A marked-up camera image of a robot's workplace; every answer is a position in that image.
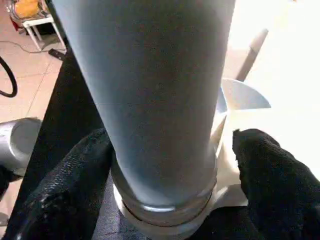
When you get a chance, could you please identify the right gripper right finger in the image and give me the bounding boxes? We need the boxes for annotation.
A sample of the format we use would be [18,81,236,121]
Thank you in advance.
[232,128,320,240]

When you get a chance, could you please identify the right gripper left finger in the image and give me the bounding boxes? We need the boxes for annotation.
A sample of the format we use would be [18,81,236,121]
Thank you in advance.
[4,128,114,240]

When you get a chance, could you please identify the white plastic table leg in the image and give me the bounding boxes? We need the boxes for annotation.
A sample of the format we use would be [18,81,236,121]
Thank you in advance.
[51,0,237,239]

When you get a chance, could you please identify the black floor cable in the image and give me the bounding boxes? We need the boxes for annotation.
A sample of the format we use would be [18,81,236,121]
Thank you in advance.
[0,56,19,99]

